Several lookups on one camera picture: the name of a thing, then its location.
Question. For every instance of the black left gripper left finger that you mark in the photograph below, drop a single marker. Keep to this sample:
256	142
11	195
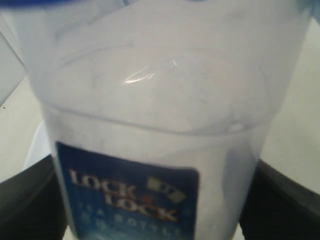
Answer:
31	204

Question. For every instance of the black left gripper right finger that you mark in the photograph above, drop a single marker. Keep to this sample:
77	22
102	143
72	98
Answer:
278	208

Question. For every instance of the clear plastic container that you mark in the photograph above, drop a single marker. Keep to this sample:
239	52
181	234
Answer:
157	116

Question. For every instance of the white plastic tray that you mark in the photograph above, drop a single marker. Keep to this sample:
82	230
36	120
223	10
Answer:
39	148

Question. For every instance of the white backdrop curtain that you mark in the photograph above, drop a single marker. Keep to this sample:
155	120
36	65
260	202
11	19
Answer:
12	69

